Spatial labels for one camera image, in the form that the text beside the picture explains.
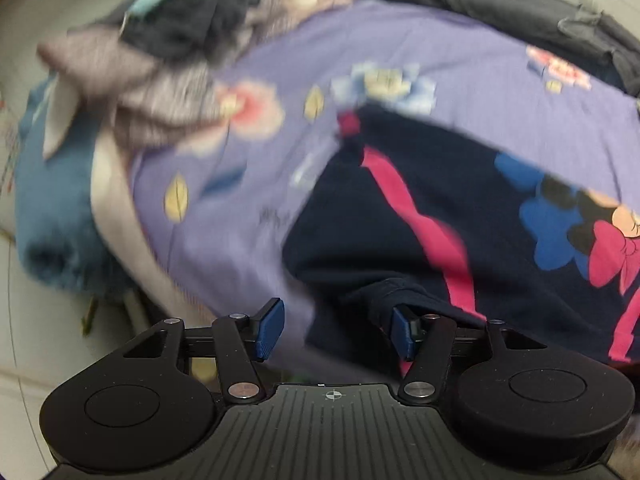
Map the dark navy cloth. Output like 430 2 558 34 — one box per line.
119 0 267 70

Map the small yellow-green stick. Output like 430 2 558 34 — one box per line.
81 296 100 337

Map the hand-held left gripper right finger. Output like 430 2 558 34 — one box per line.
391 306 547 405

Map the beige cloth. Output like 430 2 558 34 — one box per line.
42 75 217 342

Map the purple floral bed sheet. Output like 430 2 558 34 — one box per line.
129 0 640 391

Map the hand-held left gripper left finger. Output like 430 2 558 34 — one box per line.
122 297 286 405

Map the navy cartoon print garment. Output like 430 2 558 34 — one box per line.
282 102 640 377

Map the mauve grey cloth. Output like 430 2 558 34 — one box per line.
36 0 362 153

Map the teal fleece blanket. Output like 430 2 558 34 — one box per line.
12 72 132 297

